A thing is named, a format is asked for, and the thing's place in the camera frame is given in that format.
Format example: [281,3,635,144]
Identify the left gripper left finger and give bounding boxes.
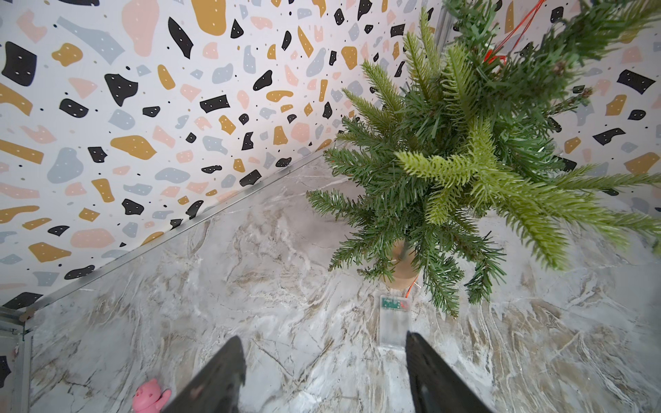
[164,336,247,413]

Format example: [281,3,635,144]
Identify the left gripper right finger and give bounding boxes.
[406,331,492,413]

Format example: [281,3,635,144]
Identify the small green christmas tree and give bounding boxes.
[307,1,660,316]

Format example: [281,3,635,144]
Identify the red string lights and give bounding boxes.
[398,1,542,308]

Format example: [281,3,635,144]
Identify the pink toy figure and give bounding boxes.
[132,379,172,413]

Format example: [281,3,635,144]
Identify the clear battery box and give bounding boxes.
[378,295,411,350]

